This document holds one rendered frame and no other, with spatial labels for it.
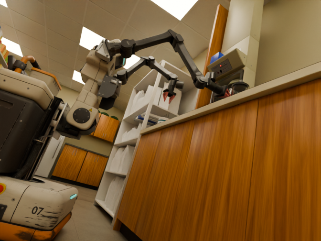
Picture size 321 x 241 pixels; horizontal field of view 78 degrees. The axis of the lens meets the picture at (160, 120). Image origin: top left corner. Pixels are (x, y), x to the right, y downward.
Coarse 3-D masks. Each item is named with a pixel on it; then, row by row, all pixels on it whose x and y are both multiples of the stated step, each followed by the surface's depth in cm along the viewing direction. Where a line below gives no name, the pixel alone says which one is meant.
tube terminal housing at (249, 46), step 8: (248, 40) 153; (256, 40) 157; (232, 48) 168; (248, 48) 150; (256, 48) 155; (248, 56) 148; (256, 56) 153; (248, 64) 146; (256, 64) 151; (248, 72) 145; (248, 80) 143
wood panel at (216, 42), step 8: (224, 8) 206; (216, 16) 199; (224, 16) 203; (216, 24) 195; (224, 24) 201; (216, 32) 193; (224, 32) 199; (216, 40) 191; (208, 48) 187; (216, 48) 189; (208, 56) 181; (208, 64) 180; (200, 96) 168; (208, 96) 172; (200, 104) 166
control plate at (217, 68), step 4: (228, 60) 152; (220, 64) 159; (224, 64) 156; (228, 64) 153; (212, 68) 167; (216, 68) 163; (220, 68) 160; (224, 68) 158; (228, 68) 154; (232, 68) 152; (216, 72) 165; (220, 72) 162; (224, 72) 159; (216, 76) 166
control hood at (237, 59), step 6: (228, 54) 150; (234, 54) 146; (240, 54) 144; (216, 60) 161; (222, 60) 156; (234, 60) 148; (240, 60) 144; (210, 66) 168; (234, 66) 150; (240, 66) 147; (228, 72) 156; (216, 78) 168
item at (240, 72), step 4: (236, 72) 149; (240, 72) 145; (228, 76) 156; (232, 76) 152; (236, 76) 147; (240, 76) 143; (220, 80) 164; (224, 80) 159; (228, 80) 154; (232, 80) 150; (236, 80) 145; (220, 84) 162; (224, 84) 157; (228, 84) 152; (232, 84) 148; (228, 88) 150; (212, 100) 163; (216, 100) 158
